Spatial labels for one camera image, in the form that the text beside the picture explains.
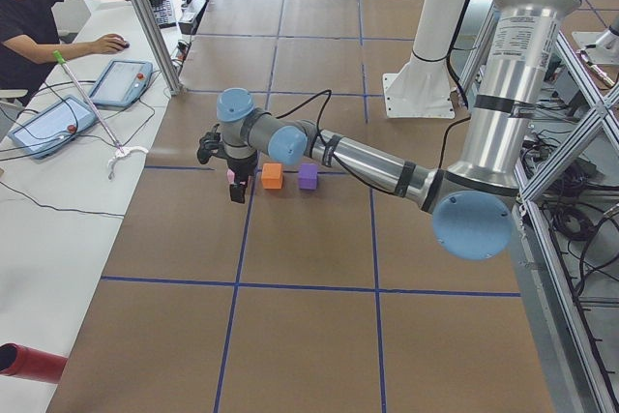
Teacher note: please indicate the person's hand on mouse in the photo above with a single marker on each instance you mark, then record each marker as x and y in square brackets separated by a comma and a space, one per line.
[106, 45]

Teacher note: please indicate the far teach pendant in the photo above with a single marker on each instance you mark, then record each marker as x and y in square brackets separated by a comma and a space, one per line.
[121, 83]

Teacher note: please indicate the black keyboard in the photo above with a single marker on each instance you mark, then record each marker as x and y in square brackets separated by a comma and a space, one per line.
[164, 14]

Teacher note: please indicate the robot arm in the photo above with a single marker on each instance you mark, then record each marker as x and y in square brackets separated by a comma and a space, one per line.
[470, 201]

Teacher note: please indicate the teach pendant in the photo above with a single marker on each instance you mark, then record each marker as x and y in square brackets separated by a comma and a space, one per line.
[121, 83]
[47, 132]

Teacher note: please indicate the pink foam block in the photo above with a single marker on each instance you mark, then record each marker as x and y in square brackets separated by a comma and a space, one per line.
[231, 176]

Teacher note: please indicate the near teach pendant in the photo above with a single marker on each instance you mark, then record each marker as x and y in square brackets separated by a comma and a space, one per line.
[47, 132]

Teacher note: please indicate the orange foam block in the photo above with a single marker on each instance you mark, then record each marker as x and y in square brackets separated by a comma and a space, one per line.
[272, 176]

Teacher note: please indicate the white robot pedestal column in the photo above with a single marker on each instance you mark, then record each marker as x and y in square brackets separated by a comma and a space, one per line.
[421, 89]

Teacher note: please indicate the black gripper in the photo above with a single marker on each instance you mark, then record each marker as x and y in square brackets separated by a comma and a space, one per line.
[241, 166]

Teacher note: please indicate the red fire extinguisher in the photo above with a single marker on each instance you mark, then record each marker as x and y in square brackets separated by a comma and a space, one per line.
[31, 364]

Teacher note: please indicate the purple foam block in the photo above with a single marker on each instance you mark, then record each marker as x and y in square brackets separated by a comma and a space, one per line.
[308, 177]

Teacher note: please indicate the grey aluminium post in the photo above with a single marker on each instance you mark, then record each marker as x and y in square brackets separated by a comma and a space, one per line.
[158, 47]

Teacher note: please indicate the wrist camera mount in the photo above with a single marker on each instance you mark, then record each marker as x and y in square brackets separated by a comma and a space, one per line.
[210, 146]

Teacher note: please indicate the person in black shirt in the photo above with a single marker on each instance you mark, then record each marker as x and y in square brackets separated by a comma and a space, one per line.
[28, 36]

